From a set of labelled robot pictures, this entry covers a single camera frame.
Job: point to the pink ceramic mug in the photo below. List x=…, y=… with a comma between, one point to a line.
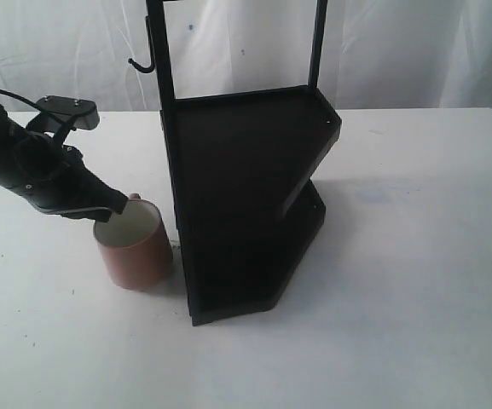
x=134, y=245

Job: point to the white backdrop curtain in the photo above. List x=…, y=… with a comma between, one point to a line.
x=376, y=54

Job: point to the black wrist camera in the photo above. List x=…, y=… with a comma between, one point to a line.
x=57, y=110

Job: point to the black rack hook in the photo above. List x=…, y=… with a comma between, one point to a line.
x=140, y=68

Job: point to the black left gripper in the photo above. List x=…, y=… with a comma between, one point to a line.
x=50, y=177

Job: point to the black two-tier metal rack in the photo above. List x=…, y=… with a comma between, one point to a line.
x=241, y=164

